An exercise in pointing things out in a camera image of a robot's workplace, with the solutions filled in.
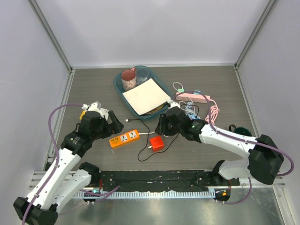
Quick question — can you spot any thin black usb cable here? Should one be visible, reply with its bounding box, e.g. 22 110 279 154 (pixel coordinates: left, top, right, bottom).
125 105 200 162

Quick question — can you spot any pink power strip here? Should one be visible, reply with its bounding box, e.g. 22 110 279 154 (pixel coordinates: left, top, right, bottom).
175 92 210 104

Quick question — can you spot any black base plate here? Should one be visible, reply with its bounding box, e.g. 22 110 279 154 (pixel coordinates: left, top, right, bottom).
88 170 240 192

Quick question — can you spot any dark green mug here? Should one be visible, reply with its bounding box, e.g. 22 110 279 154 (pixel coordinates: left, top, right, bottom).
229 124 252 136

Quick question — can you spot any red cube plug adapter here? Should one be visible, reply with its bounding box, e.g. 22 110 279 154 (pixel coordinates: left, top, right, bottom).
148 135 164 153

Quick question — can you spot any yellow cube plug adapter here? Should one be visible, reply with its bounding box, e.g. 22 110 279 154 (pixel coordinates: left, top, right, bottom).
79 111 86 120

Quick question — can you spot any green plug with white cable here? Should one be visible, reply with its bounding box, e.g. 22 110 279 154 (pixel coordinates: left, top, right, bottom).
172 82 195 112

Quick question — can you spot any white square plate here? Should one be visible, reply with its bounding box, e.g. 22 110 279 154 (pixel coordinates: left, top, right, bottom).
123 78 171 115

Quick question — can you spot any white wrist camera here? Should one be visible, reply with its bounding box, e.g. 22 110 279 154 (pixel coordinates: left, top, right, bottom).
165 99 180 109
82 101 108 119

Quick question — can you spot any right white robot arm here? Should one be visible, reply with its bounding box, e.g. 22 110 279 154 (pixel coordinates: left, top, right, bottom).
155 106 284 185

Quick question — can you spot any white square power socket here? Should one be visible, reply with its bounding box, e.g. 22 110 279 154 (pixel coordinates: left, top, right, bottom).
100 108 109 118

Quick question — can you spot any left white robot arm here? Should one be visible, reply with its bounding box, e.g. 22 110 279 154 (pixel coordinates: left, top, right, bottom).
13 110 124 225

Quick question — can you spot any clear glass cup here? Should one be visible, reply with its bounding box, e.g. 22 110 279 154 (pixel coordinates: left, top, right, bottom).
136 68 149 85

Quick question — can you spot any blue round socket hub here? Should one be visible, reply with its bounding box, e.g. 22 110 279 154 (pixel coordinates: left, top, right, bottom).
184 110 200 120

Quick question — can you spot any orange power strip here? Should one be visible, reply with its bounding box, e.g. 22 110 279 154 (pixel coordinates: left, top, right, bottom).
109 129 140 149

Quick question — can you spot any teal plastic tray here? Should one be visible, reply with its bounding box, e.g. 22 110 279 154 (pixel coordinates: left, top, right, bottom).
113 66 173 120

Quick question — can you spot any pink coiled cord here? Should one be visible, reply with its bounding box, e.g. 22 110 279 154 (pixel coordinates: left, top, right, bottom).
205 98 221 124

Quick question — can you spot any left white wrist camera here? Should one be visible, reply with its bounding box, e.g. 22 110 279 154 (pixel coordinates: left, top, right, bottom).
82 101 108 119

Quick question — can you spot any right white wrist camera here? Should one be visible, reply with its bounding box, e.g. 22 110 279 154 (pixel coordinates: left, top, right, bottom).
165 99 180 109

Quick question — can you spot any pink patterned mug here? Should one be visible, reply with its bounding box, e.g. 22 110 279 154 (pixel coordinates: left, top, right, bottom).
121 67 137 91

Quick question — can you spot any white slotted cable duct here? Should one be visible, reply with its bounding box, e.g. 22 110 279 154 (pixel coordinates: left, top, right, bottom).
75 190 216 199

